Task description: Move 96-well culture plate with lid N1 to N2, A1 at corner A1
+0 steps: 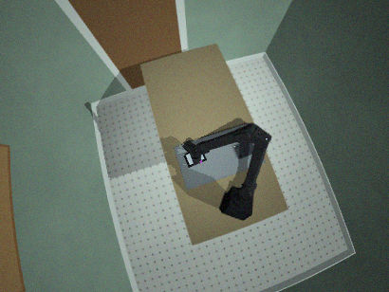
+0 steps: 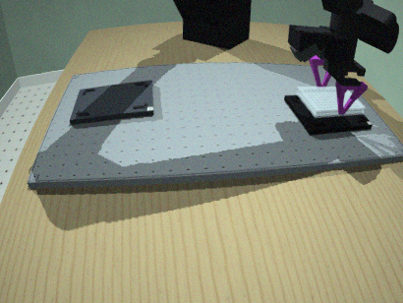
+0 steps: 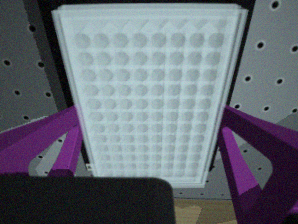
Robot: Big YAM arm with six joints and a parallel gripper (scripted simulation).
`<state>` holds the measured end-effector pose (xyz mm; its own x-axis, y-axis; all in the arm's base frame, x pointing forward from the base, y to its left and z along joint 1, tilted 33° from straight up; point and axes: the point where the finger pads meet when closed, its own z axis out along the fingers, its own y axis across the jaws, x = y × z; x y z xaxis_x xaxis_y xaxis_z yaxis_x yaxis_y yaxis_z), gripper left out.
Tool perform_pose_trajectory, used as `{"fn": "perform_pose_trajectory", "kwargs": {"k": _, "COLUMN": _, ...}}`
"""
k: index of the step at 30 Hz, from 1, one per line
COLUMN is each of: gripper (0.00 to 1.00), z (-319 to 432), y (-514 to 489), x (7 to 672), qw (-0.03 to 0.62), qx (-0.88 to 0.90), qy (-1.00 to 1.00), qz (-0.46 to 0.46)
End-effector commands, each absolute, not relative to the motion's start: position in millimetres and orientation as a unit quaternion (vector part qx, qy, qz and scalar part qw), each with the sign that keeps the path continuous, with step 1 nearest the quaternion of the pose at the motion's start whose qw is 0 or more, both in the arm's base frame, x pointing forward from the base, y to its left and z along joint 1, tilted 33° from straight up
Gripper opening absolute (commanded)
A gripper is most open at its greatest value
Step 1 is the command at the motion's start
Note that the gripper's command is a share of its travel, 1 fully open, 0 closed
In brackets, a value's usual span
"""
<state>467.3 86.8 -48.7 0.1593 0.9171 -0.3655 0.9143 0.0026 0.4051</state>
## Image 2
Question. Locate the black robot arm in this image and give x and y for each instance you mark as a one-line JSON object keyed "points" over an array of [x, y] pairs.
{"points": [[373, 25]]}

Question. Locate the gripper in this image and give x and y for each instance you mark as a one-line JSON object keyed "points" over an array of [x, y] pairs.
{"points": [[338, 72]]}

